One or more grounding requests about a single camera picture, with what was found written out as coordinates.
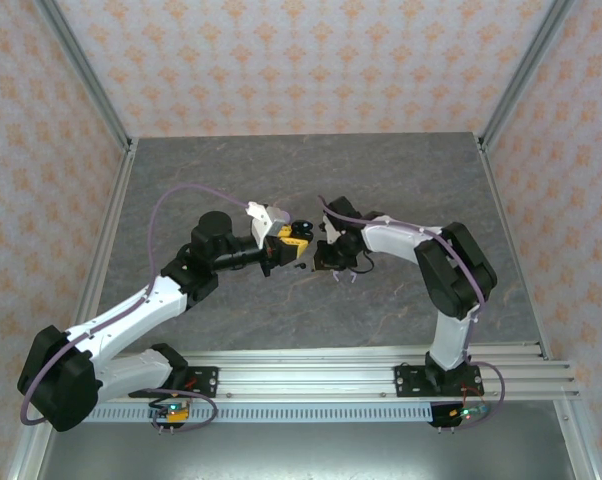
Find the grey metal base panel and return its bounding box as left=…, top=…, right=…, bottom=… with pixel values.
left=35, top=422, right=580, bottom=480

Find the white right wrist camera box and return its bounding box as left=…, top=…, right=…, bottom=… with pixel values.
left=322, top=213, right=341, bottom=246

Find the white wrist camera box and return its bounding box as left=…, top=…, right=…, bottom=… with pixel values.
left=322, top=213, right=341, bottom=246
left=245, top=201, right=278, bottom=250

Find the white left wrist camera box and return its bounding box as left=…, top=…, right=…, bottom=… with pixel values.
left=245, top=201, right=278, bottom=250

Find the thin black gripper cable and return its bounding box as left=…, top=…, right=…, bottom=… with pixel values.
left=353, top=248, right=376, bottom=275

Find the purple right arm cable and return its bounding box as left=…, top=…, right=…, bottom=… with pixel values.
left=316, top=194, right=506, bottom=431

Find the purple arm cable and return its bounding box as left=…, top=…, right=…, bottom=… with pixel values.
left=19, top=183, right=255, bottom=432
left=316, top=194, right=506, bottom=431

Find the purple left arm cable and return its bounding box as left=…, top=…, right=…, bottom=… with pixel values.
left=19, top=183, right=255, bottom=432

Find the aluminium table side rail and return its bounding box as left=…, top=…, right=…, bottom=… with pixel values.
left=58, top=137, right=140, bottom=364
left=477, top=133, right=553, bottom=362

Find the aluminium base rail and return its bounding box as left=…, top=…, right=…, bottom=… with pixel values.
left=33, top=349, right=582, bottom=402

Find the grey slotted cable duct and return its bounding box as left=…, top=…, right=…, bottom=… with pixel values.
left=83, top=404, right=435, bottom=424

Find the aluminium frame post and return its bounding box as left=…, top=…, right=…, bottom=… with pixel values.
left=478, top=0, right=580, bottom=152
left=33, top=0, right=134, bottom=152

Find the aluminium frame strut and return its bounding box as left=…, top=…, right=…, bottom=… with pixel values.
left=4, top=424, right=58, bottom=480
left=554, top=399, right=601, bottom=480

